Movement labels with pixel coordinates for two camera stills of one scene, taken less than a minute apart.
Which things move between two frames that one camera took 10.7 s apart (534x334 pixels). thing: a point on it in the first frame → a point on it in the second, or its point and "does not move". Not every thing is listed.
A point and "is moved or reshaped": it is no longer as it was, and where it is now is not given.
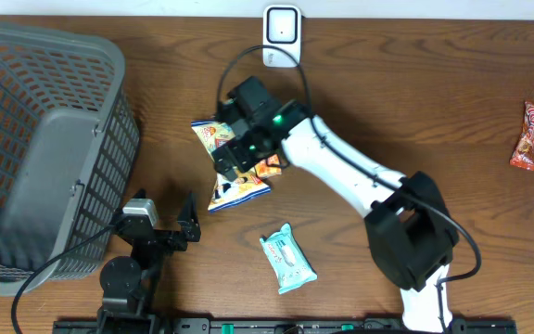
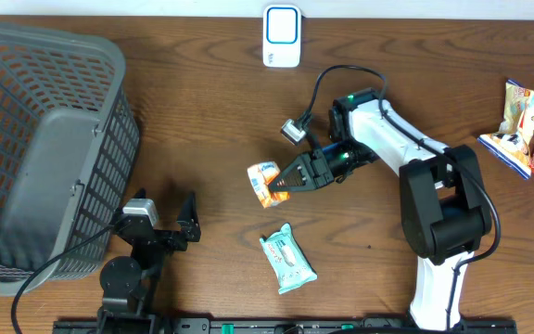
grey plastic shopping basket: (54, 137) does not move
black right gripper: (238, 160) → (311, 165)
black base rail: (204, 326) does not move
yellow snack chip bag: (228, 192) → (525, 110)
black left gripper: (186, 221) does not move
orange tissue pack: (269, 167) is moved or reshaped
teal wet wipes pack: (289, 264) does not move
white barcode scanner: (282, 29) does not move
